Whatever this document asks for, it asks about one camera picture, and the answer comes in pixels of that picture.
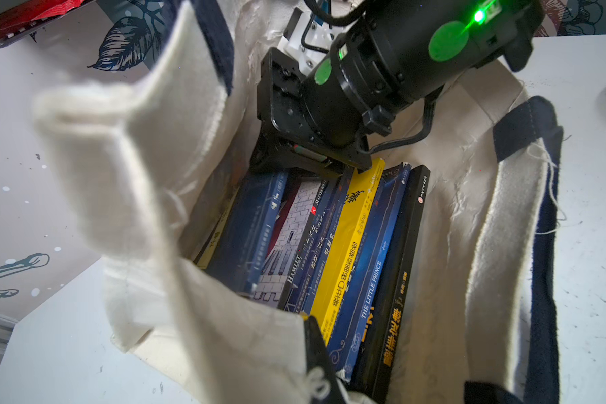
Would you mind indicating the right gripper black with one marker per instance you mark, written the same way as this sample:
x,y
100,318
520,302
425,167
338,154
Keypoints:
x,y
289,138

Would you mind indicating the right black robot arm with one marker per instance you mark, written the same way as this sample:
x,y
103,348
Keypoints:
x,y
377,86

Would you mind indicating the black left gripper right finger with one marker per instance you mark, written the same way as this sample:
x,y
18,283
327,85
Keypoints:
x,y
488,393

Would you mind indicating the yellow spine book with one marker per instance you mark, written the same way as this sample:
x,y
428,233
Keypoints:
x,y
346,243

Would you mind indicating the The Little Prince book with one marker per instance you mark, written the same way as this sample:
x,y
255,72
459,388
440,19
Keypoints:
x,y
348,333

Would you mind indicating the black book yellow lettering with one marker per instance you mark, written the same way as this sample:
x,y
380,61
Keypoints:
x,y
377,352

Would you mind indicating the cream canvas tote bag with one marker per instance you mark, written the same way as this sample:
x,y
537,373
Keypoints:
x,y
145,168

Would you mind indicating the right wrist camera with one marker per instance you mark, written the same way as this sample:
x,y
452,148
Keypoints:
x,y
306,40

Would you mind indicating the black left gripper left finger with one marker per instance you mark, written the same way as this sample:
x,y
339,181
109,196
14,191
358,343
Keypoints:
x,y
320,377

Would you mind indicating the dark blue thin book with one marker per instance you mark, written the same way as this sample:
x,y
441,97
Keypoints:
x,y
321,251
242,248
298,279

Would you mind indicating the Chuba cassava chips bag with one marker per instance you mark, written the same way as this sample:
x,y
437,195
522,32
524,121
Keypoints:
x,y
29,11

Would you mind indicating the black wire wall basket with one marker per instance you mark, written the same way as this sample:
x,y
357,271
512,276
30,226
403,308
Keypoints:
x,y
9,37

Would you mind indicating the Hamlet castle cover book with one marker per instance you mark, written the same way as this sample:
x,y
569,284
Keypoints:
x,y
287,238

